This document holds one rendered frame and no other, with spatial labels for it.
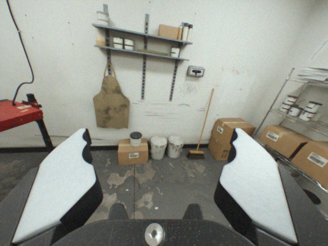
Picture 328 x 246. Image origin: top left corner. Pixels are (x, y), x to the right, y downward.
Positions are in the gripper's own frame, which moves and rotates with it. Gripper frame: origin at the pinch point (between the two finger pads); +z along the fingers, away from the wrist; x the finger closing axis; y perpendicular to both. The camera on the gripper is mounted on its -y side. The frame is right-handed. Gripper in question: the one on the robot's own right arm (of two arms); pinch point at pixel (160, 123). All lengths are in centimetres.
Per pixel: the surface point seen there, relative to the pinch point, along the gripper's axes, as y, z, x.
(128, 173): 161, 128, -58
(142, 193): 165, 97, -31
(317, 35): -33, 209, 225
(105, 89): 36, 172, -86
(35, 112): 42, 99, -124
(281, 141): 104, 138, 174
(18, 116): 40, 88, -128
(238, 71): 16, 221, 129
